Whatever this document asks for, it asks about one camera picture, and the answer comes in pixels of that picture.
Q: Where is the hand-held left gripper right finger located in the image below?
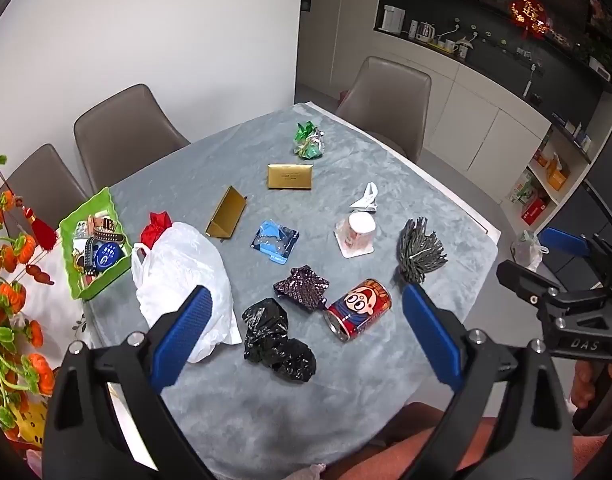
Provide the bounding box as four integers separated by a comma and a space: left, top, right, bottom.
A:
401, 282, 577, 480

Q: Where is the orange box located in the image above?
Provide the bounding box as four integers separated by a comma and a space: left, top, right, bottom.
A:
546, 152, 572, 191

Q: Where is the tall white cabinet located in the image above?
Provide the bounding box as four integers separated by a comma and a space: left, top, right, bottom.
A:
295, 0, 387, 111

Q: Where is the gold cardboard box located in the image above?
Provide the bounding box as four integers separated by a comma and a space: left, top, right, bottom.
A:
205, 185, 248, 240
267, 162, 315, 191

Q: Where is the red lit wall ornament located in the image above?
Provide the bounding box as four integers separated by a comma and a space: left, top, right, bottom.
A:
508, 0, 552, 36

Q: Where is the red tassel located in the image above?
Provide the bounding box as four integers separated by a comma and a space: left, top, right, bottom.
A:
23, 197, 58, 252

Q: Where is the grey yarn pompom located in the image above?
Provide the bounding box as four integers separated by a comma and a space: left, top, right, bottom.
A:
396, 217, 447, 286

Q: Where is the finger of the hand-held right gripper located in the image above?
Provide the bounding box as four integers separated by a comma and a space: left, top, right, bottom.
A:
496, 259, 609, 312
541, 226, 612, 291

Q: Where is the dark dotted wrapper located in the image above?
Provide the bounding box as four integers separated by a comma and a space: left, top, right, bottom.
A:
273, 266, 332, 311

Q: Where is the red cartoon drink can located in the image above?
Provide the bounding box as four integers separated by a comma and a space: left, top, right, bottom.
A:
323, 280, 392, 342

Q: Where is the grey plush tablecloth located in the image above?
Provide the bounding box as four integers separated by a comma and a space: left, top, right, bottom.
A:
83, 102, 502, 466

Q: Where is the green foil snack wrapper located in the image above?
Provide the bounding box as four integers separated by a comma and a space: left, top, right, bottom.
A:
292, 121, 327, 159

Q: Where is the pink plastic cup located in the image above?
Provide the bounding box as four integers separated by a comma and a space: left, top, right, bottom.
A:
334, 210, 377, 259

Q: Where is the green and white box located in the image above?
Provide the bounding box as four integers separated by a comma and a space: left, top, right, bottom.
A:
511, 170, 537, 206

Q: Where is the small knotted plastic bag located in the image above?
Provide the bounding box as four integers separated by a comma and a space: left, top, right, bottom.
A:
511, 230, 549, 273

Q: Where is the blue plastic wrapper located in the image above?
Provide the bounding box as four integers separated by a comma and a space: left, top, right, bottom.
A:
250, 219, 301, 265

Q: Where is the brown leather watch strap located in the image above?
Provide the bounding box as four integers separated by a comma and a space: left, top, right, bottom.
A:
88, 214, 119, 233

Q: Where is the green scalloped plastic tray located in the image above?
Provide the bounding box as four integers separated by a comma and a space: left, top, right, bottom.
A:
59, 186, 133, 302

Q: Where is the red crumpled bag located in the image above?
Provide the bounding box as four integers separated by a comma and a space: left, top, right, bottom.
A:
140, 212, 173, 247

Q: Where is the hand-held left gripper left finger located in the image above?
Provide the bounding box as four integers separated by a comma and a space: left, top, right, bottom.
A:
43, 284, 214, 480

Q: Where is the white plastic bag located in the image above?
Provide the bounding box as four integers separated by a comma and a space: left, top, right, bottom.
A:
131, 221, 243, 363

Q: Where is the blue round tin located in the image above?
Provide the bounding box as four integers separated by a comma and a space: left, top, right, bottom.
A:
93, 241, 127, 273

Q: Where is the person's right hand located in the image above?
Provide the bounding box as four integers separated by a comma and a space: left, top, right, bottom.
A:
570, 360, 599, 409

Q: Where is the black plastic bag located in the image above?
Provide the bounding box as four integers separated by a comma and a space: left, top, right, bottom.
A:
242, 298, 318, 386

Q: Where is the white countertop appliance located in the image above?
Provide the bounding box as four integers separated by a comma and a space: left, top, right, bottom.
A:
381, 5, 406, 36

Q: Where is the red box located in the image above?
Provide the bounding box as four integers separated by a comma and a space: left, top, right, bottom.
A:
521, 197, 549, 225

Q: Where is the white printed paper wrapper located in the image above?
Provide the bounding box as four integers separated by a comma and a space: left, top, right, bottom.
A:
349, 182, 379, 212

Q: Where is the taupe leather dining chair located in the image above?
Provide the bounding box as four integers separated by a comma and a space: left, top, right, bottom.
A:
73, 84, 191, 193
0, 143, 89, 241
336, 56, 432, 163

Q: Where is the artificial orange flower plant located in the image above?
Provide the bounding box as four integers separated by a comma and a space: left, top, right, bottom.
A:
0, 110, 57, 431

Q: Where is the white kitchen cabinet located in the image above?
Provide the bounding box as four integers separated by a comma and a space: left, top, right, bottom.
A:
371, 30, 612, 196

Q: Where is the black studded strap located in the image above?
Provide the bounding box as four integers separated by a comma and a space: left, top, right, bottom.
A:
83, 232, 124, 276

